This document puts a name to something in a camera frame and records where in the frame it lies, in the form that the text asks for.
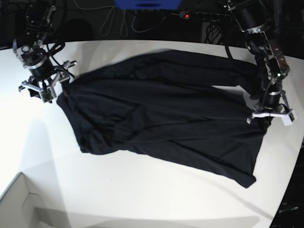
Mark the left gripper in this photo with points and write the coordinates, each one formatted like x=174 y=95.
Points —
x=274 y=104

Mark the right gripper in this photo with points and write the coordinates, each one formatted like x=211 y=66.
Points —
x=60 y=76

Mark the black t-shirt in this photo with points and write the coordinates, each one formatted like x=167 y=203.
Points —
x=171 y=106

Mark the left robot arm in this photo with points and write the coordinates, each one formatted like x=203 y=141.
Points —
x=253 y=20

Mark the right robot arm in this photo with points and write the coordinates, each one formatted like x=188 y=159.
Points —
x=38 y=57

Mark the blue bin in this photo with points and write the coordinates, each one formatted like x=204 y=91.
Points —
x=148 y=4

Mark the black power strip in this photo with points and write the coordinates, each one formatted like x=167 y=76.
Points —
x=204 y=16

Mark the white cardboard box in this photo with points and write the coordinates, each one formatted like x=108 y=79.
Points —
x=21 y=208

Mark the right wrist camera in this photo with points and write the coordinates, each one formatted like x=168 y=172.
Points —
x=47 y=97

